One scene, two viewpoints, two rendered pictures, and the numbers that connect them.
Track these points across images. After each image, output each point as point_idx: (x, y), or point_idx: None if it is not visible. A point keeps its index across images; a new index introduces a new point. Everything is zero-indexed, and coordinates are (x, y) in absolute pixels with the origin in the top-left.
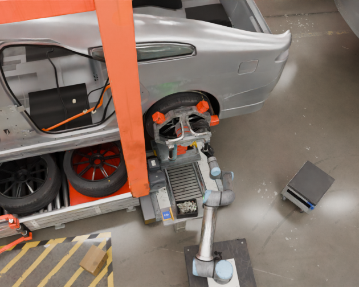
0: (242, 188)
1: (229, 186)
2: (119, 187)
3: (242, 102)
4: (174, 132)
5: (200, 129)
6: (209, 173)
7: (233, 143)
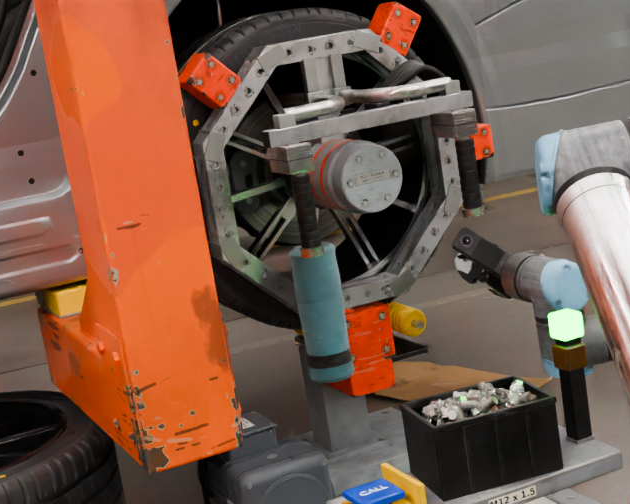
0: None
1: None
2: None
3: (559, 62)
4: None
5: (423, 214)
6: (542, 325)
7: (621, 448)
